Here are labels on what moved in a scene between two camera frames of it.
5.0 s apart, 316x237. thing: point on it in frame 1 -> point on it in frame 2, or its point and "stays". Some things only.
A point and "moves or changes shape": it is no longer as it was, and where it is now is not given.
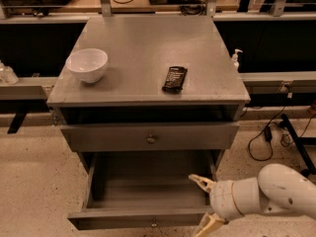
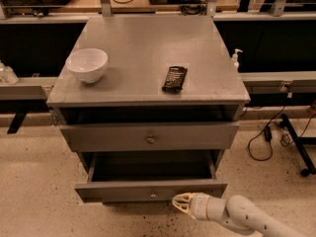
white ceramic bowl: x=88 y=64 stays
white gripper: x=221 y=197 -> x=199 y=205
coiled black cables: x=193 y=3 stays
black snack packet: x=175 y=80 stays
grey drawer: x=135 y=190 moves or changes shape
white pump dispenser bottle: x=234 y=59 stays
